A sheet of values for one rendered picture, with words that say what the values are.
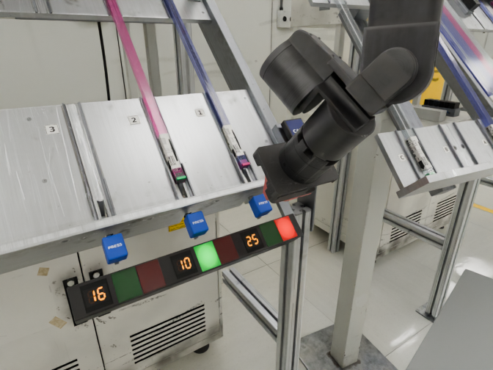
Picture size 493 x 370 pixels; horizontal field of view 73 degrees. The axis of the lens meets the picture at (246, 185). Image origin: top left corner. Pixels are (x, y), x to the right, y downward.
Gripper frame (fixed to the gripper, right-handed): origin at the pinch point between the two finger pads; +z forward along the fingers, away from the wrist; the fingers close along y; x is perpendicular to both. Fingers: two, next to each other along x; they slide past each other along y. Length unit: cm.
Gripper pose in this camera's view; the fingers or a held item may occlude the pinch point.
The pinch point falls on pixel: (268, 193)
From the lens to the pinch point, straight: 49.2
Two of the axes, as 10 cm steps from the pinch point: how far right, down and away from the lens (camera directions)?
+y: -8.5, 2.1, -4.9
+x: 3.8, 8.8, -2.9
